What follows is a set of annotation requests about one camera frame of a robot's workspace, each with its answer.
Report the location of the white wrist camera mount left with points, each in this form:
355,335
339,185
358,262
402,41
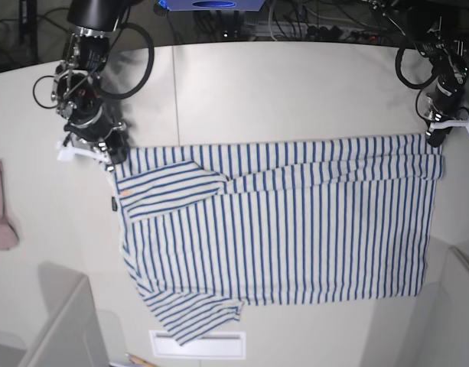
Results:
453,123

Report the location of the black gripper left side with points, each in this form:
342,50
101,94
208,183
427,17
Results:
443,102

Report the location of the blue white striped T-shirt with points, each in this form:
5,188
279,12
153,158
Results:
209,229

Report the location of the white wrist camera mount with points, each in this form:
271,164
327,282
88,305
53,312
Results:
453,123
67,152

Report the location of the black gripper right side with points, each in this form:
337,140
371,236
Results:
89,118

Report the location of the blue box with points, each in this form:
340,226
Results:
212,5

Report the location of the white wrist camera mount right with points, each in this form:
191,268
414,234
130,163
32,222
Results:
67,152

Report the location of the grey bin right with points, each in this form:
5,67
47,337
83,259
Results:
431,329

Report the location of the white rectangular tray slot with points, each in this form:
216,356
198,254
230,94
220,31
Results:
218,346

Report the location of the grey bin left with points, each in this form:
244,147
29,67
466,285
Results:
49,316

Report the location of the black power strip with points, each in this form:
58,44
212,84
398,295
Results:
337,34

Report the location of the grey bin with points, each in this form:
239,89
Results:
49,316
431,329

